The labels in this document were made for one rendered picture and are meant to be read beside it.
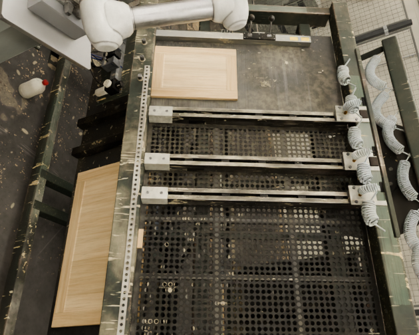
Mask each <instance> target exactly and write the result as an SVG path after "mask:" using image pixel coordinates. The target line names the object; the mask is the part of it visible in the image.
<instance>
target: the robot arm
mask: <svg viewBox="0 0 419 335"><path fill-rule="evenodd" d="M57 1H58V2H59V3H60V4H61V5H63V6H64V10H65V15H67V16H70V15H71V14H73V15H74V16H75V17H76V18H77V19H78V20H81V19H82V25H83V28H84V31H85V33H86V35H87V37H88V39H89V41H90V43H91V44H92V45H93V47H94V48H95V49H96V50H98V51H101V52H110V51H114V50H116V49H117V48H118V47H119V46H120V45H121V44H122V40H124V39H125V38H127V37H130V36H131V35H132V33H133V32H134V30H138V29H148V28H154V27H163V26H168V25H177V24H184V23H194V22H200V21H209V20H212V21H213V22H215V23H221V24H223V26H224V27H225V28H226V29H227V30H230V31H236V30H239V29H241V28H243V27H244V26H245V25H246V23H247V19H248V15H249V7H248V2H247V0H181V1H171V2H165V3H155V4H149V5H139V6H133V7H129V5H127V4H126V3H124V2H120V1H115V0H57Z"/></svg>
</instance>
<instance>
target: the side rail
mask: <svg viewBox="0 0 419 335"><path fill-rule="evenodd" d="M165 2H171V1H167V0H159V3H165ZM248 7H249V15H250V14H253V15H254V16H255V19H254V20H253V21H252V24H262V25H270V21H269V19H268V18H269V16H270V15H273V16H274V17H275V20H274V21H273V22H272V25H291V26H297V25H298V24H309V25H310V27H326V24H327V21H328V18H329V15H330V12H329V8H320V7H293V6H278V5H250V4H248ZM249 15H248V17H249Z"/></svg>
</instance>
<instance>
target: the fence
mask: <svg viewBox="0 0 419 335"><path fill-rule="evenodd" d="M275 36H276V40H275V41H267V40H251V39H243V33H217V32H201V31H171V30H156V40H157V41H184V42H200V43H231V44H247V45H277V46H293V47H310V44H311V37H309V41H302V40H301V37H307V36H291V35H275ZM290 37H298V41H290Z"/></svg>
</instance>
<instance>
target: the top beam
mask: <svg viewBox="0 0 419 335"><path fill-rule="evenodd" d="M330 10H331V14H330V18H329V25H330V30H331V36H332V40H333V47H334V51H335V58H336V62H337V69H338V66H340V65H345V64H346V63H347V61H348V59H350V60H349V62H348V64H347V65H346V66H347V67H348V68H349V76H350V77H351V80H350V83H351V84H353V85H356V86H352V85H350V84H347V85H345V86H344V85H341V91H342V95H343V102H344V104H345V97H346V96H348V95H352V93H353V91H354V88H355V87H356V90H355V92H354V94H353V95H354V96H356V97H357V99H360V101H362V100H361V98H362V97H364V94H363V91H362V84H361V81H360V75H359V72H358V66H357V63H356V57H355V53H354V50H355V48H357V47H356V41H355V37H354V32H353V28H352V23H351V19H350V13H349V8H348V5H347V3H346V2H332V3H331V6H330ZM358 128H359V129H360V130H361V138H362V140H363V142H364V143H363V145H362V147H363V148H368V149H369V148H370V150H372V146H374V141H373V137H372V132H371V128H370V123H368V122H361V123H360V124H359V126H358ZM371 174H372V176H373V179H372V180H371V182H370V183H372V184H374V183H377V185H379V182H380V181H382V178H381V174H380V171H371ZM377 192H378V193H377V194H376V199H377V201H386V200H385V196H384V192H381V191H377ZM376 214H377V215H378V217H379V220H378V223H377V225H378V226H380V227H382V228H383V229H384V230H385V232H384V231H383V230H381V229H379V228H378V227H377V226H376V225H374V226H372V227H370V226H368V225H366V228H367V233H368V240H369V243H370V250H371V254H372V261H373V265H374V272H375V276H376V283H377V287H378V293H379V298H380V305H381V309H382V315H383V320H384V327H385V330H386V335H419V329H418V324H417V320H416V315H415V311H414V305H413V302H412V297H411V293H410V287H409V284H408V278H407V275H406V269H405V266H404V260H403V256H402V251H401V247H400V241H399V238H394V234H393V230H392V225H391V221H390V216H389V212H388V206H382V205H376Z"/></svg>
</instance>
